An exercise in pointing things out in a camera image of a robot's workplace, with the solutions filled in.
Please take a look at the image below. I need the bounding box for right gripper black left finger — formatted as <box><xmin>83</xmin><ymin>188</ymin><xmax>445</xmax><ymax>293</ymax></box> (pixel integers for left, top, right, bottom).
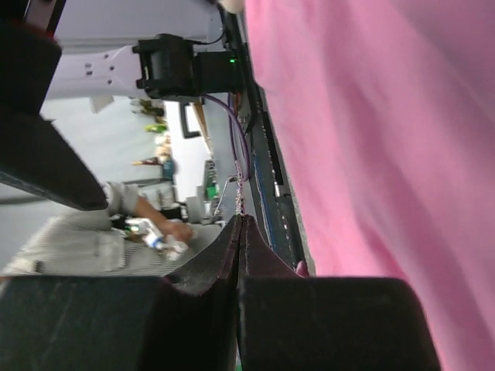
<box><xmin>1</xmin><ymin>216</ymin><xmax>242</xmax><ymax>370</ymax></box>

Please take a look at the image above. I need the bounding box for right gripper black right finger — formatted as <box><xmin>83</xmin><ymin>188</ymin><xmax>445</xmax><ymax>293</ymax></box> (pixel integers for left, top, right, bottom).
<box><xmin>238</xmin><ymin>216</ymin><xmax>441</xmax><ymax>370</ymax></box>

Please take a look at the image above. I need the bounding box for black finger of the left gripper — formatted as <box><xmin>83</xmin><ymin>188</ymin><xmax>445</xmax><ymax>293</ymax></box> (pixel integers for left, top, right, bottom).
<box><xmin>1</xmin><ymin>20</ymin><xmax>107</xmax><ymax>210</ymax></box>

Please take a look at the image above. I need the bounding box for pink t-shirt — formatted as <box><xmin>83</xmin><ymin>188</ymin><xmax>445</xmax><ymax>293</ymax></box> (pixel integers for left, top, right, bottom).
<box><xmin>245</xmin><ymin>1</ymin><xmax>494</xmax><ymax>370</ymax></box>

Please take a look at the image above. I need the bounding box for person in grey sweater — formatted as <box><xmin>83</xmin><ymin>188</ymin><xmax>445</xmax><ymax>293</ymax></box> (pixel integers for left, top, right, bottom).
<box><xmin>2</xmin><ymin>182</ymin><xmax>195</xmax><ymax>276</ymax></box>

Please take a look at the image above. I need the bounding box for white daikon radish toy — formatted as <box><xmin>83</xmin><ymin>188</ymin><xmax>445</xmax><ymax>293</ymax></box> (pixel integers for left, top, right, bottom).
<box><xmin>217</xmin><ymin>0</ymin><xmax>245</xmax><ymax>14</ymax></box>

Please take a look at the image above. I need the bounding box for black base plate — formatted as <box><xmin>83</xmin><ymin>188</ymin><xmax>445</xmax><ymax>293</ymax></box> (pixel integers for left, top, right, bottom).
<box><xmin>224</xmin><ymin>14</ymin><xmax>305</xmax><ymax>267</ymax></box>

